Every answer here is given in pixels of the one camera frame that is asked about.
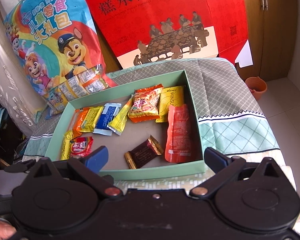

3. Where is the red skittles packet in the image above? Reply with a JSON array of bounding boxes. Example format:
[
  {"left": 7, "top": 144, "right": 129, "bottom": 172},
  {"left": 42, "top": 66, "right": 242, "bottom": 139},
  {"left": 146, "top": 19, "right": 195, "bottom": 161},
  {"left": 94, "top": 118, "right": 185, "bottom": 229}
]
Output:
[{"left": 70, "top": 137, "right": 93, "bottom": 158}]

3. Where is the yellow cheese snack bar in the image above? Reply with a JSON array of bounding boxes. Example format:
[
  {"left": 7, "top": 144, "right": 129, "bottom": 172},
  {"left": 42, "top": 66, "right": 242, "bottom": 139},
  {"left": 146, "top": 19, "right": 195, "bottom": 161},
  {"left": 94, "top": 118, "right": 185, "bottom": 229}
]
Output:
[{"left": 60, "top": 130, "right": 73, "bottom": 160}]

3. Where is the long red snack pouch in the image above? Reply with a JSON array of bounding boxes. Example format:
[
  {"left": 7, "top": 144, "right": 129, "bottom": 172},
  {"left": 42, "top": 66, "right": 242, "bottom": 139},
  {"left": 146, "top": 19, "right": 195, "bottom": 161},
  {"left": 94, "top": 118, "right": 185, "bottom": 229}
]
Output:
[{"left": 165, "top": 104, "right": 195, "bottom": 164}]

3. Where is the dark red chocolate packet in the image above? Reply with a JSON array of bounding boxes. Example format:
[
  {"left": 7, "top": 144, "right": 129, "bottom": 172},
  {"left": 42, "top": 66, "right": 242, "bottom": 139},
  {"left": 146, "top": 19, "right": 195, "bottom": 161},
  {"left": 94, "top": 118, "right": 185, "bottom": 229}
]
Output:
[{"left": 124, "top": 135, "right": 164, "bottom": 170}]

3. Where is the blue white snack packet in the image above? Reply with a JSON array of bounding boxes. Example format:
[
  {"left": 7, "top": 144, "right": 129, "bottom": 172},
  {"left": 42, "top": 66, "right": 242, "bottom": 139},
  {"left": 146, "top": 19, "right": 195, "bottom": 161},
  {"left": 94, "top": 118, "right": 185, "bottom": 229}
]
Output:
[{"left": 93, "top": 102, "right": 121, "bottom": 136}]

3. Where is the person's left hand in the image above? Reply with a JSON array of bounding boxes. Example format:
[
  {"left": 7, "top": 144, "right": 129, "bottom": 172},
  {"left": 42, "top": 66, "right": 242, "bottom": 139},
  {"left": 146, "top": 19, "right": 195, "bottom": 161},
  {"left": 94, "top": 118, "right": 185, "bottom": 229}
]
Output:
[{"left": 0, "top": 220, "right": 16, "bottom": 239}]

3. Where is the yellow blue snack packet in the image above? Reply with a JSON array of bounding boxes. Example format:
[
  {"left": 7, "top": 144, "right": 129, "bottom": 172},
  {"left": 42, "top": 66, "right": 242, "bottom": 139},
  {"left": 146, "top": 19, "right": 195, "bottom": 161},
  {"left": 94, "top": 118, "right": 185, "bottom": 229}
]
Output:
[{"left": 79, "top": 106, "right": 104, "bottom": 133}]

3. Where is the yellow green snack packet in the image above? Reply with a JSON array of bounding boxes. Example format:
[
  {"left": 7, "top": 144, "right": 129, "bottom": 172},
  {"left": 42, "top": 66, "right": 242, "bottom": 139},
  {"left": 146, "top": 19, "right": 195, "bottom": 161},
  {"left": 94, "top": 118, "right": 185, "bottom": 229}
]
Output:
[{"left": 107, "top": 95, "right": 133, "bottom": 135}]

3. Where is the orange silver snack packet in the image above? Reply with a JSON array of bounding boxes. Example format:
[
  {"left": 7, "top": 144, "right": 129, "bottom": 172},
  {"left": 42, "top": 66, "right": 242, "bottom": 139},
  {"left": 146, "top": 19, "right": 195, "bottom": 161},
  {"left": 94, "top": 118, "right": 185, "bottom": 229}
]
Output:
[{"left": 71, "top": 107, "right": 90, "bottom": 139}]

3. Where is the mint green cardboard box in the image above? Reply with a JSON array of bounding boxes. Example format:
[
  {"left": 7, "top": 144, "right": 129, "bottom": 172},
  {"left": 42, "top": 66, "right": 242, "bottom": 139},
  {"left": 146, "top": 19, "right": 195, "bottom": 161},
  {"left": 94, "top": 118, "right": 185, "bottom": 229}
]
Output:
[{"left": 45, "top": 70, "right": 206, "bottom": 180}]

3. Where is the orange yellow chips packet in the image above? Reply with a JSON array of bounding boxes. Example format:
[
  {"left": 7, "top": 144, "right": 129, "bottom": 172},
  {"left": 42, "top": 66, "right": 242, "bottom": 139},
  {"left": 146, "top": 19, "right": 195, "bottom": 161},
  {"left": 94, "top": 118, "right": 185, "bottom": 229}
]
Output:
[{"left": 128, "top": 84, "right": 164, "bottom": 123}]

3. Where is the terracotta flower pot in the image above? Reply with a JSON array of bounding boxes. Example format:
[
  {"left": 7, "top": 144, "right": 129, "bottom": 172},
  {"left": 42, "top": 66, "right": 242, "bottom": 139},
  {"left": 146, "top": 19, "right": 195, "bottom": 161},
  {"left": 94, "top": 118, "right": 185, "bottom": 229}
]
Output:
[{"left": 245, "top": 76, "right": 268, "bottom": 101}]

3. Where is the yellow gold snack packet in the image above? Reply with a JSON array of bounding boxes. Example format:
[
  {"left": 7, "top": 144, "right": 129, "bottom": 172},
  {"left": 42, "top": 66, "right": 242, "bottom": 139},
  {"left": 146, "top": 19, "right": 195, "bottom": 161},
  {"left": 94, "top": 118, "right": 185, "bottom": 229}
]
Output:
[{"left": 155, "top": 86, "right": 184, "bottom": 123}]

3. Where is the embroidered beige curtain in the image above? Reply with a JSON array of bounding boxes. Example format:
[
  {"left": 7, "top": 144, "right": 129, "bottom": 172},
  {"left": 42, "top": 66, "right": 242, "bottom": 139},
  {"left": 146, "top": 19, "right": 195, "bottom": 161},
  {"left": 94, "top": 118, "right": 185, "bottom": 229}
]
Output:
[{"left": 0, "top": 0, "right": 46, "bottom": 137}]

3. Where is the cartoon snack gift bag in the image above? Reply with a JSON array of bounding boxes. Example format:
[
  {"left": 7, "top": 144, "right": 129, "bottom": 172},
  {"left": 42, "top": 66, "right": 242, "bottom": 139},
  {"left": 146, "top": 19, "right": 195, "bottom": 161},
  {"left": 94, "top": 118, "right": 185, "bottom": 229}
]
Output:
[{"left": 4, "top": 0, "right": 115, "bottom": 113}]

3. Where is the red gift bag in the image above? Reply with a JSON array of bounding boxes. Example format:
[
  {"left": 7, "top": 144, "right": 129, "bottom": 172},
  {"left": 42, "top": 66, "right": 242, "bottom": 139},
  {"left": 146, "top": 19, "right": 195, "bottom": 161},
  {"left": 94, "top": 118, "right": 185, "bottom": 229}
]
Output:
[{"left": 86, "top": 0, "right": 253, "bottom": 68}]

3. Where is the wooden cabinet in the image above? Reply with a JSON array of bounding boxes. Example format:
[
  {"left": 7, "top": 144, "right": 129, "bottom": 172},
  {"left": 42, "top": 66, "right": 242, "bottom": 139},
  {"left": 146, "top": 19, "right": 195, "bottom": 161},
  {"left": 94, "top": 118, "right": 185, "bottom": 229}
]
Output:
[{"left": 237, "top": 0, "right": 298, "bottom": 81}]

